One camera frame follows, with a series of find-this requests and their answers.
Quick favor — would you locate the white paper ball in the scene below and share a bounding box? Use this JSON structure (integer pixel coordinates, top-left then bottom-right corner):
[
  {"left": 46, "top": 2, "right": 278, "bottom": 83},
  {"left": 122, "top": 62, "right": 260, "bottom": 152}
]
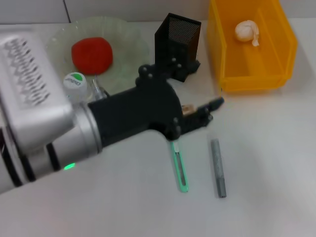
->
[{"left": 234, "top": 19, "right": 260, "bottom": 47}]

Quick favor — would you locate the black mesh pen holder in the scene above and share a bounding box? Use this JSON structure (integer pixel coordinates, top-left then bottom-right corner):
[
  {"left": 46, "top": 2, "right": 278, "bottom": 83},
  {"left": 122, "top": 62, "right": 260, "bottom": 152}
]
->
[{"left": 155, "top": 12, "right": 202, "bottom": 82}]

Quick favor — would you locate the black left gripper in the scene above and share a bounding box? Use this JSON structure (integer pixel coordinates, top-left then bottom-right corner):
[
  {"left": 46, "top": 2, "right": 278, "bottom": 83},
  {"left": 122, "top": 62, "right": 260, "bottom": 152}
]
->
[{"left": 87, "top": 58, "right": 226, "bottom": 149}]

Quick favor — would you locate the red orange fruit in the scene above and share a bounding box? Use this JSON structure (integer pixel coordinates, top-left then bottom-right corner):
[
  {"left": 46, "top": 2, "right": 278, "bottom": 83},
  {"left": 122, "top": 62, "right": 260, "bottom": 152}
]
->
[{"left": 71, "top": 37, "right": 114, "bottom": 76}]

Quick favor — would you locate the green glass fruit plate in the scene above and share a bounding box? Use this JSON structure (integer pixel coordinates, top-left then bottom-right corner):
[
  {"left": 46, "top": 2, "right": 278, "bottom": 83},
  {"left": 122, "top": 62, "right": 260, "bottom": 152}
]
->
[{"left": 46, "top": 16, "right": 151, "bottom": 96}]

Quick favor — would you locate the grey pen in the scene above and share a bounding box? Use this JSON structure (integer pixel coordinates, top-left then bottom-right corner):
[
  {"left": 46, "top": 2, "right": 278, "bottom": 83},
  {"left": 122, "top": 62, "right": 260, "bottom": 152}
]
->
[{"left": 210, "top": 138, "right": 227, "bottom": 199}]

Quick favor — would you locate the yellow plastic bin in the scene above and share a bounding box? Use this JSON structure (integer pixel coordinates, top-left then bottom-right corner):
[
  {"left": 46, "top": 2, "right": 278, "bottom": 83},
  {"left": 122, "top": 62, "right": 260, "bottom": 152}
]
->
[{"left": 206, "top": 0, "right": 298, "bottom": 93}]

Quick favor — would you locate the beige eraser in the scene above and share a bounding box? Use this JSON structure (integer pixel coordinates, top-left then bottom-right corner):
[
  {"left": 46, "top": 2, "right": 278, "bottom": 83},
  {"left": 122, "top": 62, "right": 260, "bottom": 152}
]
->
[{"left": 182, "top": 105, "right": 198, "bottom": 116}]

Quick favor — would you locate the clear green-label water bottle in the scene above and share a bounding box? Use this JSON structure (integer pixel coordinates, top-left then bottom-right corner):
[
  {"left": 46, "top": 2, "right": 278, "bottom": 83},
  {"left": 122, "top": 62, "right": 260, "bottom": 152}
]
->
[{"left": 62, "top": 72, "right": 110, "bottom": 105}]

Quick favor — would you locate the green utility knife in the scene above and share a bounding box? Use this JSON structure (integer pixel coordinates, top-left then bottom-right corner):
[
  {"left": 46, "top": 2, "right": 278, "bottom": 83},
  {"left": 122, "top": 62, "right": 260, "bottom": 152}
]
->
[{"left": 170, "top": 139, "right": 190, "bottom": 194}]

